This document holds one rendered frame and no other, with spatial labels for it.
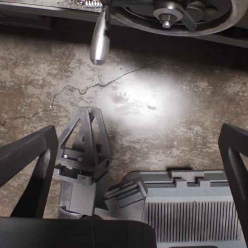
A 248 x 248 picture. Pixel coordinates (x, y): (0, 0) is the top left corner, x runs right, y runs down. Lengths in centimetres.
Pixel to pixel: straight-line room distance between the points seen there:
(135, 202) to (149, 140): 72
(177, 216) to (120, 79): 62
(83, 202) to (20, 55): 92
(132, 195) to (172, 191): 52
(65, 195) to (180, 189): 56
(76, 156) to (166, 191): 57
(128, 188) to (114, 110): 72
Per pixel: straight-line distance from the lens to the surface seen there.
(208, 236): 93
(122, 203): 33
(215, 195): 87
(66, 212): 35
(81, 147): 38
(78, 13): 62
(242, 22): 56
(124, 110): 101
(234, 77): 112
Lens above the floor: 100
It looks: 85 degrees down
